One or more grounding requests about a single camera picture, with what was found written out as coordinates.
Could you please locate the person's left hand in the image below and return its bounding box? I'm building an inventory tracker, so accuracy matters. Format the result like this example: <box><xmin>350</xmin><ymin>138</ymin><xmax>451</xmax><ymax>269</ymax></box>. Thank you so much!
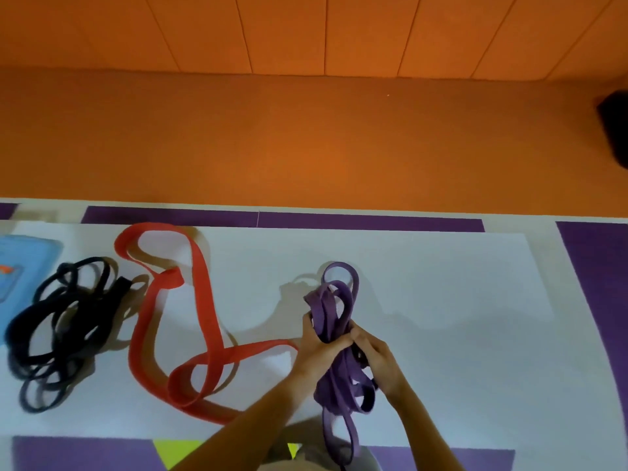
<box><xmin>292</xmin><ymin>312</ymin><xmax>355</xmax><ymax>384</ymax></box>

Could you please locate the person's right hand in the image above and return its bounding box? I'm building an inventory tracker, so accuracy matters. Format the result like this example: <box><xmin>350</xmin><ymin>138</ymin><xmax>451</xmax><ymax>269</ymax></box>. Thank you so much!
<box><xmin>349</xmin><ymin>320</ymin><xmax>410</xmax><ymax>401</ymax></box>

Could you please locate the purple resistance band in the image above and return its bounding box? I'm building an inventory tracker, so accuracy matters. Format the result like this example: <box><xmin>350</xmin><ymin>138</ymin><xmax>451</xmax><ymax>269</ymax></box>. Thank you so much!
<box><xmin>304</xmin><ymin>262</ymin><xmax>378</xmax><ymax>471</ymax></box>

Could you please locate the person's left forearm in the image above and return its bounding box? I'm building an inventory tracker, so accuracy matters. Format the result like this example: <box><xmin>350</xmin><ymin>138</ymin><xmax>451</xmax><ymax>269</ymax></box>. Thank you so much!
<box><xmin>169</xmin><ymin>372</ymin><xmax>317</xmax><ymax>471</ymax></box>

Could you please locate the person's right forearm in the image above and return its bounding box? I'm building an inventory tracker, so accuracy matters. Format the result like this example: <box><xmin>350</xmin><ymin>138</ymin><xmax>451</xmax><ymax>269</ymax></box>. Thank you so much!
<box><xmin>388</xmin><ymin>386</ymin><xmax>467</xmax><ymax>471</ymax></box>

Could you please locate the white paper sheet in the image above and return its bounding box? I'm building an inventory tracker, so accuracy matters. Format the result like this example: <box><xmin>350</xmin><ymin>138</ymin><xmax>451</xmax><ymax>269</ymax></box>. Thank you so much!
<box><xmin>0</xmin><ymin>221</ymin><xmax>604</xmax><ymax>448</ymax></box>

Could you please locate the red resistance band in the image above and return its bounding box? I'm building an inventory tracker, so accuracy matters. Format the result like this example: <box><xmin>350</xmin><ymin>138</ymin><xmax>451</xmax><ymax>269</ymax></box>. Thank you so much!
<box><xmin>114</xmin><ymin>222</ymin><xmax>301</xmax><ymax>426</ymax></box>

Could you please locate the purple and white mat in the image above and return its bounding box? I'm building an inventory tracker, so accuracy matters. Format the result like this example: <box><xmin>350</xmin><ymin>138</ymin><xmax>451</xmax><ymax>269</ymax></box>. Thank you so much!
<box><xmin>0</xmin><ymin>197</ymin><xmax>628</xmax><ymax>471</ymax></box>

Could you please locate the black resistance band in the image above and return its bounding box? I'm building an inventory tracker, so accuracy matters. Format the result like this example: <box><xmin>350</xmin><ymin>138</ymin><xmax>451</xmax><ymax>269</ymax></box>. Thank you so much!
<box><xmin>5</xmin><ymin>256</ymin><xmax>134</xmax><ymax>413</ymax></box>

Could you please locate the light blue pouch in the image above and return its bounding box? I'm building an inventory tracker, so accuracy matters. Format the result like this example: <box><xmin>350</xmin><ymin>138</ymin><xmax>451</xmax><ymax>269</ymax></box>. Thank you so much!
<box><xmin>0</xmin><ymin>234</ymin><xmax>63</xmax><ymax>346</ymax></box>

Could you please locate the black object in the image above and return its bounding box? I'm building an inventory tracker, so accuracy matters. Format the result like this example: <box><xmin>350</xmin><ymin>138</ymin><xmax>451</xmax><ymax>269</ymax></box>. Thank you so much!
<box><xmin>597</xmin><ymin>91</ymin><xmax>628</xmax><ymax>170</ymax></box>

